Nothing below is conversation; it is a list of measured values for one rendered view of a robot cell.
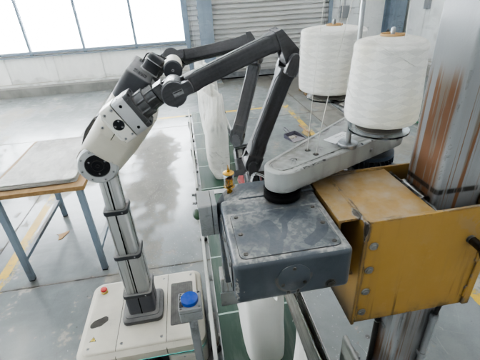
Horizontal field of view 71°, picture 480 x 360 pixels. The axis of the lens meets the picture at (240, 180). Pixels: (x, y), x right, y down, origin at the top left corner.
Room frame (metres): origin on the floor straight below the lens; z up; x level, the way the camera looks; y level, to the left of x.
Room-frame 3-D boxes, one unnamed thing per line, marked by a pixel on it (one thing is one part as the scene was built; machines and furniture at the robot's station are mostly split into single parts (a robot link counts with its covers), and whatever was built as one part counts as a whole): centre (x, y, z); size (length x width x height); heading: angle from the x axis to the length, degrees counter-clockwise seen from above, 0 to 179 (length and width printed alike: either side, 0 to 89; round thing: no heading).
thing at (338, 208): (0.68, -0.21, 1.26); 0.22 x 0.05 x 0.16; 8
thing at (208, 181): (3.47, 0.27, 0.34); 2.21 x 0.39 x 0.09; 8
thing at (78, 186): (2.31, 1.38, 0.38); 0.95 x 0.62 x 0.75; 8
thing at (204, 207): (0.71, 0.09, 1.28); 0.08 x 0.05 x 0.09; 8
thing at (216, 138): (2.75, 0.18, 0.74); 0.47 x 0.22 x 0.72; 6
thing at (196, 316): (0.83, 0.20, 0.81); 0.08 x 0.08 x 0.06; 8
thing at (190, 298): (0.83, 0.20, 0.84); 0.06 x 0.06 x 0.02
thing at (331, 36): (0.91, -0.26, 1.61); 0.17 x 0.17 x 0.17
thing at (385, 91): (0.65, -0.29, 1.61); 0.15 x 0.14 x 0.17; 8
